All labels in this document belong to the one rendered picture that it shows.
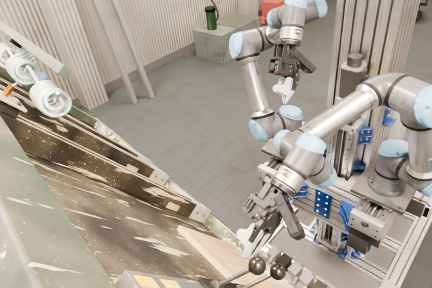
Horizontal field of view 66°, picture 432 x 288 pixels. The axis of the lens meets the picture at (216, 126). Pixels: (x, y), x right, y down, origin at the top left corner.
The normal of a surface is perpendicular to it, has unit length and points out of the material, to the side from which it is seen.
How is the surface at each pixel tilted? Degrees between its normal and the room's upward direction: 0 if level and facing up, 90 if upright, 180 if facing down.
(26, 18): 90
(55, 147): 90
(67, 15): 90
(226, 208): 0
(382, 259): 0
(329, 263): 0
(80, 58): 90
